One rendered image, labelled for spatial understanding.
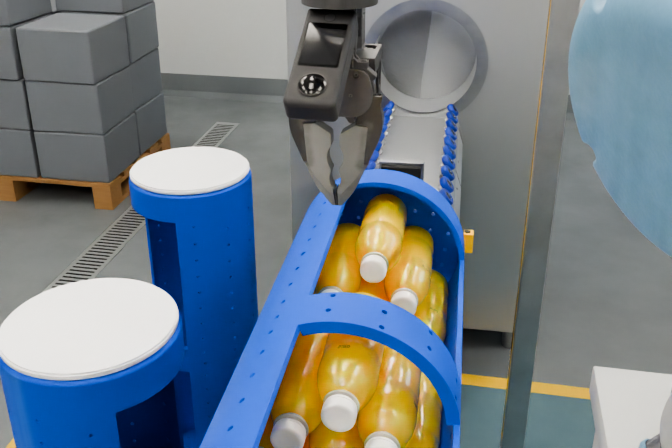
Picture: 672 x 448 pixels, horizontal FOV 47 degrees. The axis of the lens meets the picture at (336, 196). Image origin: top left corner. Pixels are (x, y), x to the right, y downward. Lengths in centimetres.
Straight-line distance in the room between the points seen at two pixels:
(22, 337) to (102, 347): 13
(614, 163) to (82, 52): 372
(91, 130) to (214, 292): 233
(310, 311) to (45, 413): 49
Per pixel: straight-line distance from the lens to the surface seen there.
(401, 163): 174
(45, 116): 418
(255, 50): 583
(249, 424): 78
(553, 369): 299
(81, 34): 394
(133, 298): 135
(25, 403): 127
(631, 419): 95
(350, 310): 91
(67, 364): 123
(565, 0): 179
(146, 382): 124
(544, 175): 190
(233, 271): 186
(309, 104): 66
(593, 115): 32
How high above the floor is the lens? 173
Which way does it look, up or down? 24 degrees down
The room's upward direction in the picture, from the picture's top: straight up
